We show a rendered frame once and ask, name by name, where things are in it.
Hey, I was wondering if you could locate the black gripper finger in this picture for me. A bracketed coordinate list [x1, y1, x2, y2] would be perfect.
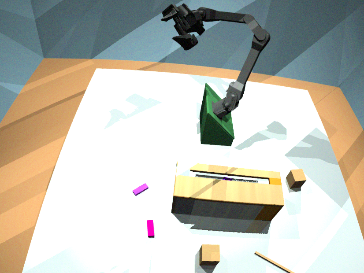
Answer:
[172, 33, 193, 47]
[161, 8, 177, 22]

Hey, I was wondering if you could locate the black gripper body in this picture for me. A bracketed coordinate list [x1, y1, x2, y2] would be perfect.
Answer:
[162, 4, 198, 51]

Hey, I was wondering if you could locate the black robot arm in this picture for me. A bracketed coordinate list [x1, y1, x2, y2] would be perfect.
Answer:
[177, 4, 271, 120]

